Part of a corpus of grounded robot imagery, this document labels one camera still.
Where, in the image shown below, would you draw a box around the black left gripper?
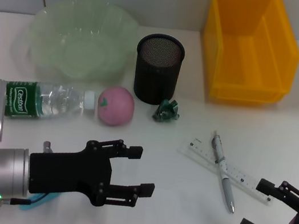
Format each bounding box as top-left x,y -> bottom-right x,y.
23,125 -> 163,216

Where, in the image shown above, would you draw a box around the green plastic wrapper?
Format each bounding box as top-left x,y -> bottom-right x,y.
151,96 -> 183,126

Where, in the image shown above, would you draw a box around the pink peach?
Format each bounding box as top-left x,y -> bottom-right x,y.
94,83 -> 138,130

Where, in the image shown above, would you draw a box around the blue teal scissors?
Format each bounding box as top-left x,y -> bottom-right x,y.
19,186 -> 62,217

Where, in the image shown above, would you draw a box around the clear green-label water bottle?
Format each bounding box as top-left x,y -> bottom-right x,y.
1,75 -> 98,133

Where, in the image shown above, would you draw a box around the transparent plastic ruler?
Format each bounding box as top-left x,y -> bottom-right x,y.
172,135 -> 281,205

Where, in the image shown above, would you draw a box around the white grey ballpoint pen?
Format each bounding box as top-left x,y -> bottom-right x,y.
199,130 -> 248,214

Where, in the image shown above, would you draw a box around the black mesh pen holder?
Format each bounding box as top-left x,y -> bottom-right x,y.
127,30 -> 188,109

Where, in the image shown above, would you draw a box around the translucent green fruit plate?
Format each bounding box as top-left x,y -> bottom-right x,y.
20,0 -> 143,89

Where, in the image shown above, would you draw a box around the yellow plastic bin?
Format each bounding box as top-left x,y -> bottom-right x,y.
191,0 -> 299,112

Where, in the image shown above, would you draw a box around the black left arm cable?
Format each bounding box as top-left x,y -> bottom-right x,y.
10,188 -> 50,210

